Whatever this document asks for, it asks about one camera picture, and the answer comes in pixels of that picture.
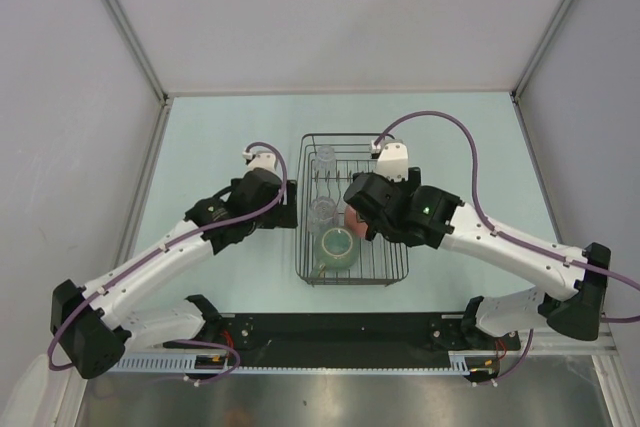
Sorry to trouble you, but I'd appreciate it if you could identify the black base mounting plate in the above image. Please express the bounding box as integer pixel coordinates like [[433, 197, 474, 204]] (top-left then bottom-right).
[[187, 295, 521, 369]]

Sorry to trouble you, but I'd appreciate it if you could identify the green glazed ceramic mug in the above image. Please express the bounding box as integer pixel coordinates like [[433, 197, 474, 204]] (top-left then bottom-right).
[[310, 226, 360, 278]]

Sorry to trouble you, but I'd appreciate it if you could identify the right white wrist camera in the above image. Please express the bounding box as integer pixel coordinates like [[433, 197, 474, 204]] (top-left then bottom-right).
[[370, 139, 409, 183]]

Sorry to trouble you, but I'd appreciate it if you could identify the white slotted cable duct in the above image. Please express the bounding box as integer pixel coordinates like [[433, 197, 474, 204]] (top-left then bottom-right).
[[110, 353, 493, 376]]

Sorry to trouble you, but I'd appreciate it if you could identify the pink ceramic mug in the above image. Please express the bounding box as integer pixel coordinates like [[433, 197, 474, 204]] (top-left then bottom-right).
[[344, 205, 368, 239]]

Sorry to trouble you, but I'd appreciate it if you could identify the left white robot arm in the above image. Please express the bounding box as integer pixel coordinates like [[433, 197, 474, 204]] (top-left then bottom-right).
[[47, 168, 298, 379]]

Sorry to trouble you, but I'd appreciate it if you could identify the dark wire dish rack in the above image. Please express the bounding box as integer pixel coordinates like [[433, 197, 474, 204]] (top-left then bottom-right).
[[295, 133, 409, 286]]

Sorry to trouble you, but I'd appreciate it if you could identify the clear faceted glass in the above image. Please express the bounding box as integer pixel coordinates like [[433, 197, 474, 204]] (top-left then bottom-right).
[[314, 145, 337, 175], [307, 196, 339, 234]]

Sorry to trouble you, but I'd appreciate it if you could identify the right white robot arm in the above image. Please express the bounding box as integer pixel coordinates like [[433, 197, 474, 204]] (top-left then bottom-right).
[[343, 173, 611, 348]]

